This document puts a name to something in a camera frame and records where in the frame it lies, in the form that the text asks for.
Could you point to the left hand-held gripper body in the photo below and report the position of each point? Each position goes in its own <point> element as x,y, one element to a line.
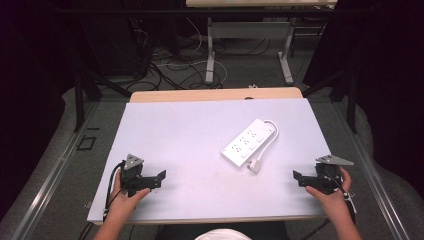
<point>132,173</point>

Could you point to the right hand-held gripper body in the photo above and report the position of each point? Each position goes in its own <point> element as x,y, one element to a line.
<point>328,176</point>

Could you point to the person's right hand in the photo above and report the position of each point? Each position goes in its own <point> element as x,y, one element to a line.
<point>333,201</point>

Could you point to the person's left hand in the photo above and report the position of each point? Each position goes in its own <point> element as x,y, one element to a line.
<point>124,204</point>

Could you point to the white table mat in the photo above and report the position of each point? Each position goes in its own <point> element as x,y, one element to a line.
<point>200,160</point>

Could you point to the person's dark trousers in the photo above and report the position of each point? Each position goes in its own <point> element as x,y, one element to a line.
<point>266,231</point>

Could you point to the white power strip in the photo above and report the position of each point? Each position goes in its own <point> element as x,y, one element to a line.
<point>248,142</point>

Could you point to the black metal stand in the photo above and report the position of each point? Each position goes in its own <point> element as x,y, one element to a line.
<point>81,96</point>
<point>350,96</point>

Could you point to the wooden table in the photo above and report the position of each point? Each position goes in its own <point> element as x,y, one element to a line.
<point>213,94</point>

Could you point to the desk with white legs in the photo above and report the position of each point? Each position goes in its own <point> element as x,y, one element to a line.
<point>253,31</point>

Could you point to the metal floor rail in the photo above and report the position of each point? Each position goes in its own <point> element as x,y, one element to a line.
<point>50,180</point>
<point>376,180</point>

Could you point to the black floor socket frame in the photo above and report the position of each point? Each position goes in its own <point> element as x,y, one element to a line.
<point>86,143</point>

